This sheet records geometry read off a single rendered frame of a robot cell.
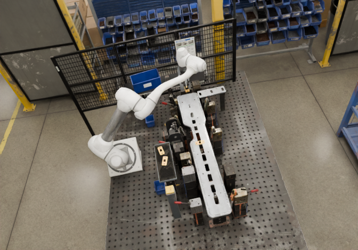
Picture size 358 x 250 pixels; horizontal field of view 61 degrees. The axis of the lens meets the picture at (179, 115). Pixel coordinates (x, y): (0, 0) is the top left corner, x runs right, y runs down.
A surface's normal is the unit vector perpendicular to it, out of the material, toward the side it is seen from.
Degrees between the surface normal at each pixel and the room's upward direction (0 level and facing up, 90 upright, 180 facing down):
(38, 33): 92
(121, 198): 0
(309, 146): 0
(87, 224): 0
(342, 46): 91
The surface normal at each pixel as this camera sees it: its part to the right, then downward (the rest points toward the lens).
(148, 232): -0.13, -0.67
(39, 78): 0.07, 0.74
